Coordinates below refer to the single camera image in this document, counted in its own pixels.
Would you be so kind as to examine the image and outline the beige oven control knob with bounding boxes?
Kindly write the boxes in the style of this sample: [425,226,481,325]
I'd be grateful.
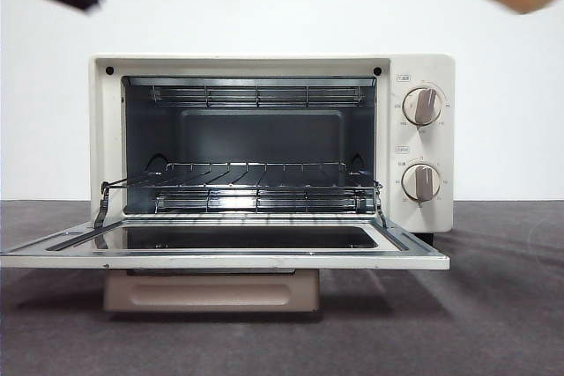
[401,162,443,203]
[403,87,444,127]

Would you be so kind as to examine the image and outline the white Toshiba toaster oven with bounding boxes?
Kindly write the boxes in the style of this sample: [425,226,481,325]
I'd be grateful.
[87,53,456,245]

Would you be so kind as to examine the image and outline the metal wire oven rack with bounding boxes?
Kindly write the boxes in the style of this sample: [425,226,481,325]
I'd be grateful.
[100,161,382,192]

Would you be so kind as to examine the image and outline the oven door with beige handle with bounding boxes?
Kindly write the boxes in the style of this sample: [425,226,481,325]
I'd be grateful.
[0,217,451,313]

